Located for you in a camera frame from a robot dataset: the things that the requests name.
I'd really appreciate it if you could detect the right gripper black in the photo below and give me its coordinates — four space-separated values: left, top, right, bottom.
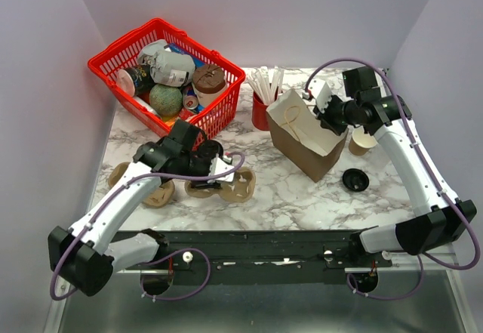
312 91 359 137

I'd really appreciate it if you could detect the black plastic cup lid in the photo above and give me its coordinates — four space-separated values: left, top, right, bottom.
197 140 224 159

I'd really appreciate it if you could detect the brown paper takeout bag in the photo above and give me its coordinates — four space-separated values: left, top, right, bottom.
266 89 348 182

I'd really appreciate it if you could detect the cardboard cup carrier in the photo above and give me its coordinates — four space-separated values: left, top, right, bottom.
184 167 256 203
108 162 175 208

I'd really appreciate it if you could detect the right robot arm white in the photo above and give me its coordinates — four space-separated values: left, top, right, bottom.
306 66 476 267

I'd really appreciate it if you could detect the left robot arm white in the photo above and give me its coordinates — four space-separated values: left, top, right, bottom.
48 121 223 301

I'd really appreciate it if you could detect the tilted empty paper cup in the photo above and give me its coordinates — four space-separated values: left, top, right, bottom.
348 127 377 156

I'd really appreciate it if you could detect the black plastic lid on table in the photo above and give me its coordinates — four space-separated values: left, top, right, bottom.
342 168 370 193

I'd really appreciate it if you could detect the red straw holder cup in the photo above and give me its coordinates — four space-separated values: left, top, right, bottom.
251 93 269 131

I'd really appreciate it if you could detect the bundle of white wrapped straws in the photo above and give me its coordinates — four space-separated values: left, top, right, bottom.
247 66 285 106

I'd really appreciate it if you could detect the red bull can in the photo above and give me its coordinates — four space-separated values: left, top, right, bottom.
182 85 199 112

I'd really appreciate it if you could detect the green round melon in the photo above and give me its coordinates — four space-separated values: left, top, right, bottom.
149 84 183 117

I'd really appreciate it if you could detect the brown lidded tub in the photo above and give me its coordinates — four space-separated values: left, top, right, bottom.
192 64 227 108

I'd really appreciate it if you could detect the grey paper wrapped package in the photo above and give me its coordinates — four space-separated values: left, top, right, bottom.
137 39 196 88

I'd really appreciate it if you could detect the black printed can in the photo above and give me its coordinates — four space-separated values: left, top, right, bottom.
116 64 155 97

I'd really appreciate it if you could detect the red plastic shopping basket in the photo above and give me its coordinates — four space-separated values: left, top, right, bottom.
88 18 245 138

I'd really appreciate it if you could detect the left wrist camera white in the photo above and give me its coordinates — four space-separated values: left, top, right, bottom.
208 156 235 183

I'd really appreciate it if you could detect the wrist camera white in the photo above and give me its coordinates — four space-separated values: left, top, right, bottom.
208 156 235 183
302 79 333 112

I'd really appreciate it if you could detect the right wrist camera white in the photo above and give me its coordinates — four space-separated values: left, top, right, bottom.
302 79 333 112

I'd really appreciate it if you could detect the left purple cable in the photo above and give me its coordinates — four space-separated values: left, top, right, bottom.
49 152 246 302

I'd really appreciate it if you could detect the purple cable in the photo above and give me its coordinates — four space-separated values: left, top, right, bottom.
49 152 246 302
305 57 481 301

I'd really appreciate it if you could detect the black mounting base plate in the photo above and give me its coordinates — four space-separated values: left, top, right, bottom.
77 229 441 287

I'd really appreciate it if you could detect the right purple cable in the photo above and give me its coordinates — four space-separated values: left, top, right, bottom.
305 57 481 301

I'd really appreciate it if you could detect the aluminium rail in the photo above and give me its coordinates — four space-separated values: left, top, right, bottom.
112 244 460 274

